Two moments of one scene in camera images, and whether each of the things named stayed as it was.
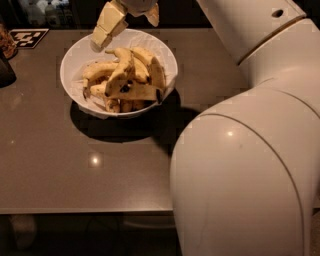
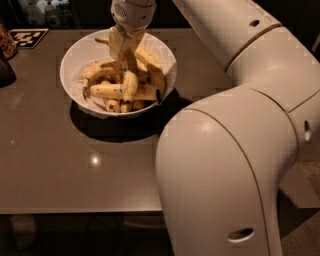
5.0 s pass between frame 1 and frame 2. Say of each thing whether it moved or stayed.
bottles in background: stayed
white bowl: stayed
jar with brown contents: stayed
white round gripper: moved
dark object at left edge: stayed
